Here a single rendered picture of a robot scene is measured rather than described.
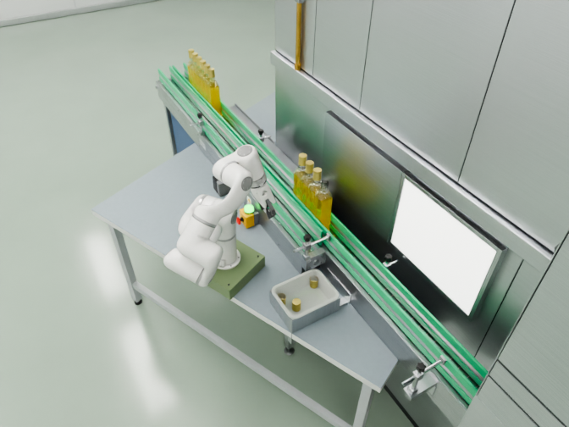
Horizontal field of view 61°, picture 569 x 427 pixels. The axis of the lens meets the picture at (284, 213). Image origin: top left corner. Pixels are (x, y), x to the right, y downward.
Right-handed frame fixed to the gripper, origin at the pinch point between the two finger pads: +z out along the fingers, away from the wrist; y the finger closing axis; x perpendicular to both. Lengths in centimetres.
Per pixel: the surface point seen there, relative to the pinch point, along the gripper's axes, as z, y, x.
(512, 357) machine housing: -23, -92, -14
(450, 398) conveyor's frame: 38, -77, -15
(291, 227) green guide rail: 27.1, 8.8, -9.0
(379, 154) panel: -2.8, -8.4, -44.0
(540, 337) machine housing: -33, -94, -17
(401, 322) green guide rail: 32, -49, -18
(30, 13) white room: 95, 591, 54
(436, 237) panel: 11, -41, -41
